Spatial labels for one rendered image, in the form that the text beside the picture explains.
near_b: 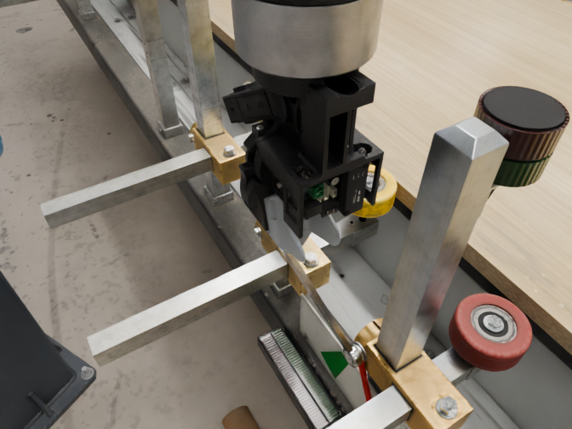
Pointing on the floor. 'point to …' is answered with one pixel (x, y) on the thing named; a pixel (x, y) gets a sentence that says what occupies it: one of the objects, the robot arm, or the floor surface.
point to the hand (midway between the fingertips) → (289, 237)
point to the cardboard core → (239, 419)
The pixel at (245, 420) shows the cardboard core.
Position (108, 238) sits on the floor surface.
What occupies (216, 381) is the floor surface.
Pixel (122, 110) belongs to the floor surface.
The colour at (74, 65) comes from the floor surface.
